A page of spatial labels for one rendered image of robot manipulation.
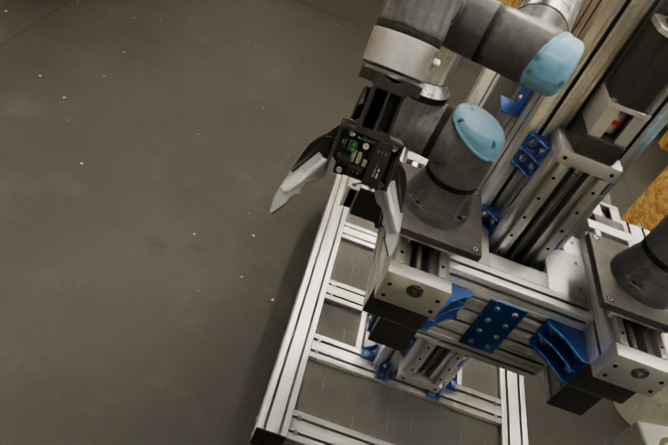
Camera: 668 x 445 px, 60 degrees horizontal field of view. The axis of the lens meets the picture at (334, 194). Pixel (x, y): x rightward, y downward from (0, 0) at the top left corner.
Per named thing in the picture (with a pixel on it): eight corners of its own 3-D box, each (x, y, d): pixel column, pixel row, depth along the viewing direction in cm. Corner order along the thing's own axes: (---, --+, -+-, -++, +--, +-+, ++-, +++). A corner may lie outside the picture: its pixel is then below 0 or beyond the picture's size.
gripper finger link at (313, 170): (250, 201, 63) (319, 155, 62) (258, 190, 69) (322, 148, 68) (265, 223, 64) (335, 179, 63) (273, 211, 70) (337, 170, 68)
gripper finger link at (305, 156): (283, 160, 67) (347, 118, 65) (284, 158, 68) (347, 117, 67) (306, 194, 67) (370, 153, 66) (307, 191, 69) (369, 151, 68)
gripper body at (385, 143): (318, 173, 61) (360, 64, 58) (323, 160, 69) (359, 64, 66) (387, 199, 61) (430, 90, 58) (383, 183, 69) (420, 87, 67)
